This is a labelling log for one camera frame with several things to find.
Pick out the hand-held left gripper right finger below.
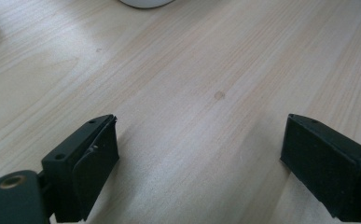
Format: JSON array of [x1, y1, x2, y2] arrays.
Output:
[[279, 113, 361, 223]]

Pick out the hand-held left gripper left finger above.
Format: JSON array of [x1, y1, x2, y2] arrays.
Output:
[[41, 114, 120, 224]]

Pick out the pale blue compartment storage box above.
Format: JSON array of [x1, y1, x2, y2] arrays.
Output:
[[118, 0, 176, 9]]

